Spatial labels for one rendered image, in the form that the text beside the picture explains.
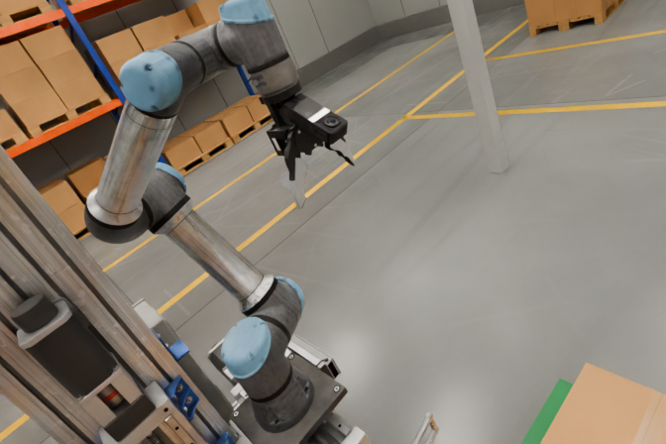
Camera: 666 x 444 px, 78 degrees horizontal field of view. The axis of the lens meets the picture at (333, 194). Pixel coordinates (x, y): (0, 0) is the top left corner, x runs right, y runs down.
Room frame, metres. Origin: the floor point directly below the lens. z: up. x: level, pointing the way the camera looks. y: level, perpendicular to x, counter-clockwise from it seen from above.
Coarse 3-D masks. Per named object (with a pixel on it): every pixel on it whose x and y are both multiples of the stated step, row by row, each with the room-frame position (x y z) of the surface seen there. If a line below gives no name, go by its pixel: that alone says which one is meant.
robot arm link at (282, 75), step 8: (288, 56) 0.74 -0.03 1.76; (280, 64) 0.69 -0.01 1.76; (288, 64) 0.70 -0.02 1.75; (256, 72) 0.75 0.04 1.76; (264, 72) 0.69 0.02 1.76; (272, 72) 0.69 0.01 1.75; (280, 72) 0.69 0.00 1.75; (288, 72) 0.70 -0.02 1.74; (296, 72) 0.72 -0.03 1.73; (256, 80) 0.70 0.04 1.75; (264, 80) 0.70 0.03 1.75; (272, 80) 0.69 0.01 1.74; (280, 80) 0.69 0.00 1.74; (288, 80) 0.70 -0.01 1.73; (296, 80) 0.71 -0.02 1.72; (264, 88) 0.70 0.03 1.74; (272, 88) 0.69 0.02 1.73; (280, 88) 0.69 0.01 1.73; (264, 96) 0.72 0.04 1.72
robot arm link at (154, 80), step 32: (128, 64) 0.61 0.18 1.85; (160, 64) 0.61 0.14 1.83; (192, 64) 0.66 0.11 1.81; (128, 96) 0.62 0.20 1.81; (160, 96) 0.60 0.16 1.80; (128, 128) 0.66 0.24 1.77; (160, 128) 0.66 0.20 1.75; (128, 160) 0.68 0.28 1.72; (96, 192) 0.75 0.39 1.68; (128, 192) 0.72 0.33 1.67; (96, 224) 0.74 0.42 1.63; (128, 224) 0.75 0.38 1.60
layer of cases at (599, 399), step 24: (576, 384) 0.79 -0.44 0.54; (600, 384) 0.76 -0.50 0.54; (624, 384) 0.73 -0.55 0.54; (576, 408) 0.73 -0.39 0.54; (600, 408) 0.70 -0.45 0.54; (624, 408) 0.67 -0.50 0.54; (648, 408) 0.65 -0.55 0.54; (552, 432) 0.70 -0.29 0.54; (576, 432) 0.67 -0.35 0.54; (600, 432) 0.65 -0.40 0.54; (624, 432) 0.62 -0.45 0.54; (648, 432) 0.60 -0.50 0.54
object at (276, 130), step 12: (300, 84) 0.72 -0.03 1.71; (276, 96) 0.69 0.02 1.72; (288, 96) 0.69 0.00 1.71; (276, 108) 0.74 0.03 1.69; (276, 120) 0.74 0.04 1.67; (288, 120) 0.71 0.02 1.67; (276, 132) 0.72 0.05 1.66; (288, 132) 0.71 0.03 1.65; (300, 132) 0.69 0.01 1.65; (300, 144) 0.69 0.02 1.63; (312, 144) 0.70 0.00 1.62
